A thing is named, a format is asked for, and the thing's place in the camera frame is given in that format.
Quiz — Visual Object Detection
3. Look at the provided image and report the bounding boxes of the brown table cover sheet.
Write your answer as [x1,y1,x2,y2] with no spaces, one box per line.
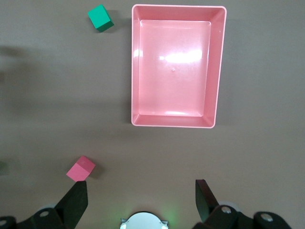
[0,0,305,229]

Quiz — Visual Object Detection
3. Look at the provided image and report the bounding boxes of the pink foam cube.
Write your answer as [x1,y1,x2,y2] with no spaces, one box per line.
[65,155,96,183]

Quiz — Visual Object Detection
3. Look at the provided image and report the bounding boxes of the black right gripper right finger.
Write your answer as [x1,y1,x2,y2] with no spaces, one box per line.
[195,179,294,229]

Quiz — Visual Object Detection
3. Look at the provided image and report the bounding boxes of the green foam cube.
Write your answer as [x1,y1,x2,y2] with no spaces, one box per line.
[87,4,115,33]

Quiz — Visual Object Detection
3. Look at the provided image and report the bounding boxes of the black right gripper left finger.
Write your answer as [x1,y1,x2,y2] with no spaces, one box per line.
[0,180,89,229]

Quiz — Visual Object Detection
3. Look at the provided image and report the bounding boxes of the pink plastic tray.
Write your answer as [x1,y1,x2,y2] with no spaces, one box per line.
[130,4,227,130]

